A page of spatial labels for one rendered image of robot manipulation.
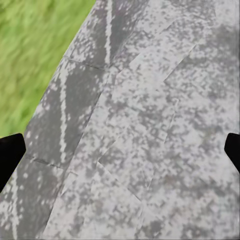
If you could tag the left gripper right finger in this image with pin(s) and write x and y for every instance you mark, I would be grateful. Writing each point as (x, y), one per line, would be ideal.
(232, 148)

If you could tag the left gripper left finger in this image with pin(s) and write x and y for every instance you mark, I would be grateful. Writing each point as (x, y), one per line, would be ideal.
(11, 151)

